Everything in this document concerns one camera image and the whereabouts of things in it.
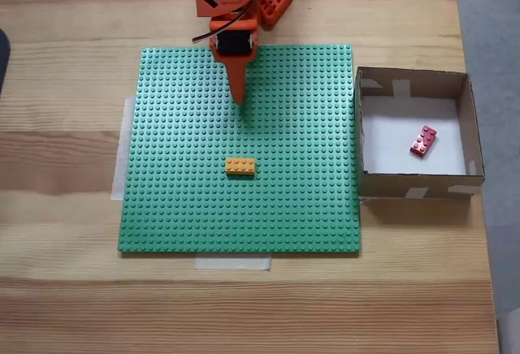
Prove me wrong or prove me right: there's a red lego block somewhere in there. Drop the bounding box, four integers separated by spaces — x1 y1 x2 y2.
409 125 440 159

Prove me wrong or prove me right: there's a yellow lego block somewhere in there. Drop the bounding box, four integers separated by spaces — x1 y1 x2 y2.
225 158 258 178

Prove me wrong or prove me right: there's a green lego baseplate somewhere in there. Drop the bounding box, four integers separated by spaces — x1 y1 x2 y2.
116 44 363 257

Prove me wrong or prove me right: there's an open cardboard box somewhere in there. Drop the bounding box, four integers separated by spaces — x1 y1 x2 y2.
353 66 487 201

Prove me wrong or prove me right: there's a translucent masking tape strip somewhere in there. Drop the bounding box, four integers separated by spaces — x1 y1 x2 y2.
193 255 272 272
110 94 137 202

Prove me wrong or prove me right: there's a white paper sheet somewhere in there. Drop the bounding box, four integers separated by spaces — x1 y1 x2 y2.
361 96 467 176

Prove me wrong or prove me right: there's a black rounded device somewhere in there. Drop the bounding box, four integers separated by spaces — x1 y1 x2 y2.
0 28 12 95

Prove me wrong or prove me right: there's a thin servo cable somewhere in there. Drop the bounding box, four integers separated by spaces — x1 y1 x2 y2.
191 0 259 45

